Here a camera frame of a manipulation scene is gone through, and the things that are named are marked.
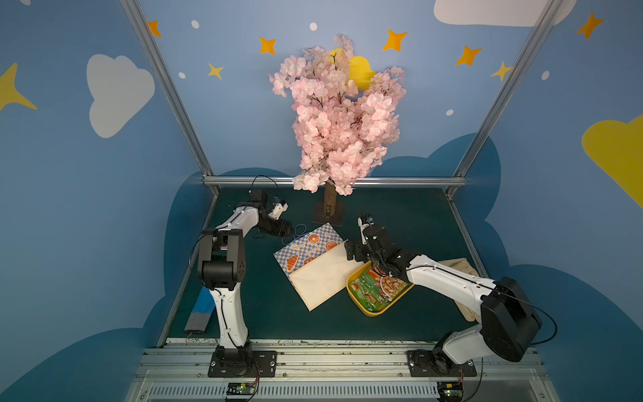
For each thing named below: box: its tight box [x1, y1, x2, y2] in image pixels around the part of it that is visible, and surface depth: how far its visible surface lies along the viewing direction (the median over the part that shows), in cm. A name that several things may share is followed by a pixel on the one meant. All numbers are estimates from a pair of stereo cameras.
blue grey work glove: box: [184, 286, 216, 334], surface depth 80 cm
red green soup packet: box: [375, 273, 410, 301], surface depth 86 cm
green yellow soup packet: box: [348, 271, 390, 312], surface depth 88 cm
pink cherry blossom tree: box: [268, 34, 407, 218], surface depth 69 cm
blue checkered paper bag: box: [272, 221, 366, 312], surface depth 95 cm
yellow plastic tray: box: [345, 260, 416, 318], surface depth 84 cm
